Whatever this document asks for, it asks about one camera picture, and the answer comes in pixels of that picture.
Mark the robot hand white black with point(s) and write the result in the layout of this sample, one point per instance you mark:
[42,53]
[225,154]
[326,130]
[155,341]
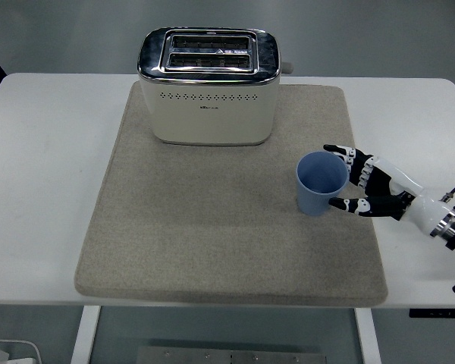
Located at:
[424,208]

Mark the blue plastic cup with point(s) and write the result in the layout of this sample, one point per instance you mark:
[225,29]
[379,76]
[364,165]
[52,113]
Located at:
[314,201]

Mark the black table control panel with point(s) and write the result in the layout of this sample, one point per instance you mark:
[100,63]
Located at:
[440,313]

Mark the white table leg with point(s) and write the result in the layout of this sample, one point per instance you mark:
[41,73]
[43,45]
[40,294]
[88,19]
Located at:
[368,337]
[84,333]

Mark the beige felt mat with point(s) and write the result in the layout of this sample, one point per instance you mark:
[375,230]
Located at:
[212,227]

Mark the cream chrome toaster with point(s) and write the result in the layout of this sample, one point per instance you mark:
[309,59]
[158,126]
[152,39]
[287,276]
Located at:
[212,117]

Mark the white tray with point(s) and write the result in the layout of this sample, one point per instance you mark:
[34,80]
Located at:
[36,350]

